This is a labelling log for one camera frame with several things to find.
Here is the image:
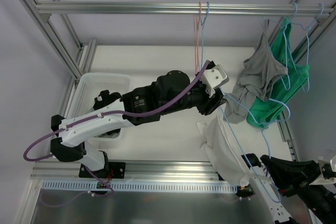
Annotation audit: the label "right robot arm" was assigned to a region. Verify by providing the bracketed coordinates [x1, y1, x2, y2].
[234, 151, 335, 223]

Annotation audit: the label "aluminium hanging rail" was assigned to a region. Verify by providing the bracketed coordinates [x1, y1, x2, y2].
[35, 2, 335, 17]

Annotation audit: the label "black tank top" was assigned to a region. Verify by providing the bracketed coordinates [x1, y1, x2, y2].
[93, 90, 122, 138]

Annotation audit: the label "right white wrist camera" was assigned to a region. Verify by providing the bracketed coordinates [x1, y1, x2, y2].
[310, 150, 335, 185]

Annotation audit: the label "white tank top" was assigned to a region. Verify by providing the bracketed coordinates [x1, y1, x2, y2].
[196, 116, 263, 187]

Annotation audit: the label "aluminium frame posts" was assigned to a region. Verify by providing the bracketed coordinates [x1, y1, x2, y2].
[0, 0, 98, 96]

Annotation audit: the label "green tank top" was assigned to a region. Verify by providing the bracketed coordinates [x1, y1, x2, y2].
[246, 24, 310, 128]

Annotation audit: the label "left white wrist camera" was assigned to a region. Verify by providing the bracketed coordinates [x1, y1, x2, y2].
[200, 61, 229, 98]

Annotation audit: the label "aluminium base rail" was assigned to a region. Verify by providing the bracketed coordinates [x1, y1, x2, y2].
[30, 159, 219, 183]

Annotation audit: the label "white plastic basket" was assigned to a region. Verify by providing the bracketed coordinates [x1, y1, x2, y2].
[67, 72, 133, 150]

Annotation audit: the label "white slotted cable duct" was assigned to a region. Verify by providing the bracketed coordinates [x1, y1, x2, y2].
[41, 180, 238, 194]

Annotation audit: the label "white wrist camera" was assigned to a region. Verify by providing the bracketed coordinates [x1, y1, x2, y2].
[200, 61, 229, 98]
[310, 150, 335, 185]

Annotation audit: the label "dark grey tank top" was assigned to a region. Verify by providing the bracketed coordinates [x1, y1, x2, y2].
[224, 19, 288, 124]

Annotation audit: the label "pink hanger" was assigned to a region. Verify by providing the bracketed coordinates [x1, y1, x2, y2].
[193, 2, 202, 73]

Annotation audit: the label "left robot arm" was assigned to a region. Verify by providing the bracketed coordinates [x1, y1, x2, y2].
[50, 66, 229, 178]

